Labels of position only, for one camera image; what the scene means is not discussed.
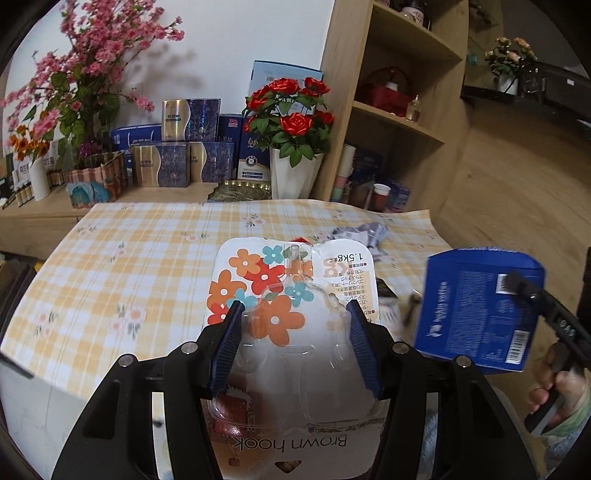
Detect red paper cup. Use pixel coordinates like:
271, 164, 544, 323
372, 183, 392, 212

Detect flowered hook blister package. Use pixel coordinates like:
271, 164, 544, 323
205, 236, 386, 480

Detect crumpled silver wrapper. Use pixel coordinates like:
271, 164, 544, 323
332, 223, 393, 264

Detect striped fence planter purple flowers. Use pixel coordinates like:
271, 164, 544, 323
64, 143, 129, 190

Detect light blue shelf box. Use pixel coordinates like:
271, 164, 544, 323
390, 182, 411, 213

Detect blue flat box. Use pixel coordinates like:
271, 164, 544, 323
110, 124, 162, 151

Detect blue paper carton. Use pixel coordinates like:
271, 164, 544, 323
413, 248, 546, 374

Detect orange checked tablecloth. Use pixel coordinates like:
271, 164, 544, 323
0, 198, 455, 407

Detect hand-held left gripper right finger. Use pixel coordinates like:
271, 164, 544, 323
345, 300, 541, 480

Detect large light blue box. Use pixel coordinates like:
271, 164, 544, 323
252, 60, 324, 93

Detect pink flowers white pot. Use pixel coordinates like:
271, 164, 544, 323
485, 37, 539, 95

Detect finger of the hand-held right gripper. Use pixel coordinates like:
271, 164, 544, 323
500, 272, 583, 344

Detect orange flowers white bottle vase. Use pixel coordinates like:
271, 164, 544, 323
9, 134, 51, 201

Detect red rose plant white vase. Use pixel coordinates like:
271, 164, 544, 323
242, 78, 335, 200

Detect person's right forearm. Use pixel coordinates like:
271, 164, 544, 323
538, 401, 591, 444

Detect stack of pastel paper cups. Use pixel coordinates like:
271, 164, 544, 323
331, 143, 356, 204

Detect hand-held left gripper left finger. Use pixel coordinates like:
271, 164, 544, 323
51, 300, 245, 480

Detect wooden shelf unit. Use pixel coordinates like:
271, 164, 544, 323
314, 0, 467, 215

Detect blue gold gift box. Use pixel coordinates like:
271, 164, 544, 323
189, 141, 235, 183
130, 143, 190, 188
161, 98, 220, 141

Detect pink blossom plant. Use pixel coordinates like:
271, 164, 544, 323
0, 0, 185, 158

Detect person's right hand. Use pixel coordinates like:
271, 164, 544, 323
526, 344, 591, 428

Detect dark blue shelf box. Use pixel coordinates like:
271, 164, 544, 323
353, 152, 384, 185

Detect teal packet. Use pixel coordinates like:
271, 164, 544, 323
67, 181, 116, 206

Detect blue white emblem box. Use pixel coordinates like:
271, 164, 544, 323
235, 134, 273, 182

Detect red basket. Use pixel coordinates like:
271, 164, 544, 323
358, 66, 414, 116

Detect gold leaf tray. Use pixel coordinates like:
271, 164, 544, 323
208, 181, 273, 203

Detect black counter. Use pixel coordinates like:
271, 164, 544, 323
462, 62, 591, 134

